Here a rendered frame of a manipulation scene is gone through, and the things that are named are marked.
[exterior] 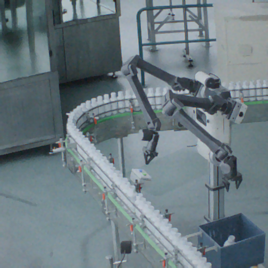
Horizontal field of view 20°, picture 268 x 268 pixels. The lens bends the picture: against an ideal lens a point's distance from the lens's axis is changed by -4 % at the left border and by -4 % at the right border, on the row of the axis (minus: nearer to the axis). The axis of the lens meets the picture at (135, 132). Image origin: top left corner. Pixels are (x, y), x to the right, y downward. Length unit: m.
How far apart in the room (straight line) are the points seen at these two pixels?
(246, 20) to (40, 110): 2.49
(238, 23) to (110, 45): 2.16
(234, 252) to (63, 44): 5.79
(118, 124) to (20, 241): 1.32
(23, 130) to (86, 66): 2.33
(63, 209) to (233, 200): 1.53
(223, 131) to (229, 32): 3.72
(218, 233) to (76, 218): 2.32
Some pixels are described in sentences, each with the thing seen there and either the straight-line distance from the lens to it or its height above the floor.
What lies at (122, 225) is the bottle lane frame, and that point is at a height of 0.89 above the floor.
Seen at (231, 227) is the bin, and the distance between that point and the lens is 4.67.
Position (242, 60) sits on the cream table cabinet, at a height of 0.63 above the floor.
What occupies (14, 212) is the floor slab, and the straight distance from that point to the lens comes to 6.92.
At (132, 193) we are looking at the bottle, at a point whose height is 1.13.
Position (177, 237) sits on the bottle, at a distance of 4.02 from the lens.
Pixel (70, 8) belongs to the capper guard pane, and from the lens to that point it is 9.61.
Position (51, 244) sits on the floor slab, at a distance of 6.33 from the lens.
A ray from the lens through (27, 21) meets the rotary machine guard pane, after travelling 7.48.
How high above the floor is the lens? 3.21
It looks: 23 degrees down
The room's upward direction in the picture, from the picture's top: 4 degrees counter-clockwise
